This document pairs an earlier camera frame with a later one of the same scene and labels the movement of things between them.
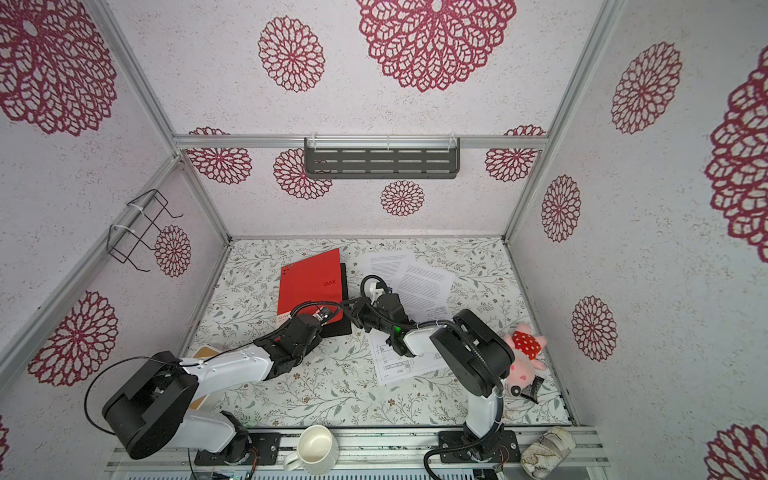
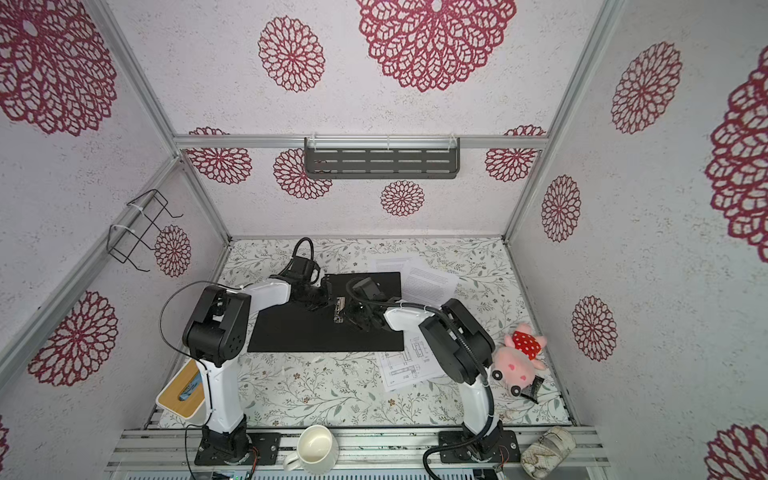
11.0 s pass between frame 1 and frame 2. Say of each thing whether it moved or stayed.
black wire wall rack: stayed
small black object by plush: stayed
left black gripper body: moved
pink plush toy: stayed
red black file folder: moved
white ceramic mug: stayed
